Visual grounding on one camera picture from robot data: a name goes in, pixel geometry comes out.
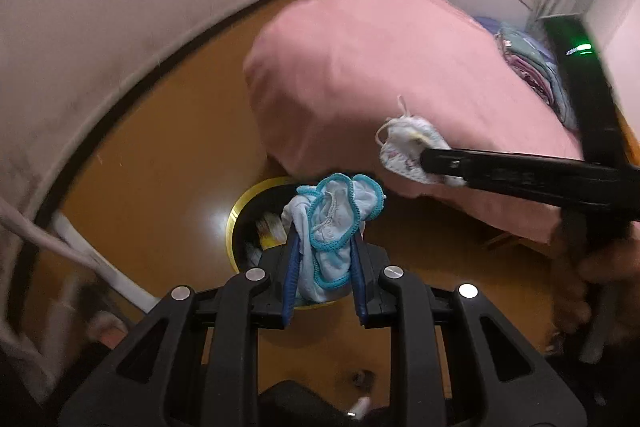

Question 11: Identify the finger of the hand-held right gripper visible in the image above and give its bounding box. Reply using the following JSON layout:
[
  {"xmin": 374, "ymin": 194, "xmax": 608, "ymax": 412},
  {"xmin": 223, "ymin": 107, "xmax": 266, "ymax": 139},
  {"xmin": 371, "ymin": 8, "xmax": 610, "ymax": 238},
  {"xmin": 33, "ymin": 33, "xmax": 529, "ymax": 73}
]
[{"xmin": 420, "ymin": 148, "xmax": 566, "ymax": 210}]

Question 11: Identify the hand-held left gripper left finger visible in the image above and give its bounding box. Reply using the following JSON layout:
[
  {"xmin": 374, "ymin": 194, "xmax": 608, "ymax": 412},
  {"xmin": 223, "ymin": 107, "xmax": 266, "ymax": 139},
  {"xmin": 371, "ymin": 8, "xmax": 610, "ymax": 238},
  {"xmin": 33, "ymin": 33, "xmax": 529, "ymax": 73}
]
[{"xmin": 59, "ymin": 231, "xmax": 302, "ymax": 427}]

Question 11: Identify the black bin with yellow rim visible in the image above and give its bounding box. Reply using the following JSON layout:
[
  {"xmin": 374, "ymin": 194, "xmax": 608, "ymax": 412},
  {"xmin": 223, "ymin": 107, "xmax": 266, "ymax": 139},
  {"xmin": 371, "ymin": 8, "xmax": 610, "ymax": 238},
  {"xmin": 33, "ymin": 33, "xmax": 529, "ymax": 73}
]
[{"xmin": 226, "ymin": 177, "xmax": 387, "ymax": 311}]

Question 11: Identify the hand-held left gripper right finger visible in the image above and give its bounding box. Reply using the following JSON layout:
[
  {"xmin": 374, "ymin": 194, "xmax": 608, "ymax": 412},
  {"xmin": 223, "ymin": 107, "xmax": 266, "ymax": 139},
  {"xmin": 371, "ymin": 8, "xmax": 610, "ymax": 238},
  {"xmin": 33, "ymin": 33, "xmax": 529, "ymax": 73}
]
[{"xmin": 349, "ymin": 236, "xmax": 587, "ymax": 427}]

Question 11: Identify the white printed face mask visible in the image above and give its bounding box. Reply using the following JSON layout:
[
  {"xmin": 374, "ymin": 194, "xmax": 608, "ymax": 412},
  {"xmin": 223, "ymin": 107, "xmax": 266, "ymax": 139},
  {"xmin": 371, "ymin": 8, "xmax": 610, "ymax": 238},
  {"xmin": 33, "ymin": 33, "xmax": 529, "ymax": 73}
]
[{"xmin": 375, "ymin": 96, "xmax": 468, "ymax": 186}]

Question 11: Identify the white cloth with blue trim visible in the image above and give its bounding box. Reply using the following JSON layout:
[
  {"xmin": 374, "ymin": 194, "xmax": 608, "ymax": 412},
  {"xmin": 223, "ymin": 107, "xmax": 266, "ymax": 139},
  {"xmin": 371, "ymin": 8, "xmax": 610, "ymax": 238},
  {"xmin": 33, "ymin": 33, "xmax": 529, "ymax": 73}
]
[{"xmin": 281, "ymin": 173, "xmax": 386, "ymax": 303}]

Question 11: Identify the person's right hand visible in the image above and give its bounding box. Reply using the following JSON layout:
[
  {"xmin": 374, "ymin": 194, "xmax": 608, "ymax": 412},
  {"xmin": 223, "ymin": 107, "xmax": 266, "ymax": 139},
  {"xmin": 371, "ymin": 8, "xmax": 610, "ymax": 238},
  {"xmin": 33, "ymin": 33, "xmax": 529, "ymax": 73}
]
[{"xmin": 552, "ymin": 227, "xmax": 640, "ymax": 349}]

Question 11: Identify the pink bed cover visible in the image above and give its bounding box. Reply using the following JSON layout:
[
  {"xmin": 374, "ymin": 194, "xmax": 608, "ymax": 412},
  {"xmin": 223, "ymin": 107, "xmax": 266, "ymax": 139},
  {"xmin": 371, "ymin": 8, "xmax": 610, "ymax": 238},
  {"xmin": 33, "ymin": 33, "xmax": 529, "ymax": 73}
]
[{"xmin": 243, "ymin": 0, "xmax": 618, "ymax": 249}]

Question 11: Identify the person's foot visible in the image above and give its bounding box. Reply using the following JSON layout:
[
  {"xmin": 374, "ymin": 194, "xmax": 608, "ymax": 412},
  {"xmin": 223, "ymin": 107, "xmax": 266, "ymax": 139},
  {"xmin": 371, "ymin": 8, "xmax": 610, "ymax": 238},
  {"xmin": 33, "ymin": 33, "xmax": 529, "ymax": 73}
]
[{"xmin": 87, "ymin": 311, "xmax": 129, "ymax": 349}]

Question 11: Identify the pile of folded clothes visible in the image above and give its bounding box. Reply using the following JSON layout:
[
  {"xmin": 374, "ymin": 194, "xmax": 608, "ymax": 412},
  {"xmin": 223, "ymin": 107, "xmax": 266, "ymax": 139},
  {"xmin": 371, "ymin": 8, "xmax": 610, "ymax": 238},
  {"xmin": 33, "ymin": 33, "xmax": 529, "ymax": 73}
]
[{"xmin": 492, "ymin": 22, "xmax": 581, "ymax": 130}]

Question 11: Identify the white desk leg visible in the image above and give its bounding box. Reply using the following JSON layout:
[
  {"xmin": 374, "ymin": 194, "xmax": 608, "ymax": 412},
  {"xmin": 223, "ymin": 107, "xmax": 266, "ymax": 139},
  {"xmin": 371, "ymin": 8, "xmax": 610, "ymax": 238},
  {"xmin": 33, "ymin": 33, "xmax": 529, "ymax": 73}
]
[{"xmin": 0, "ymin": 197, "xmax": 162, "ymax": 314}]

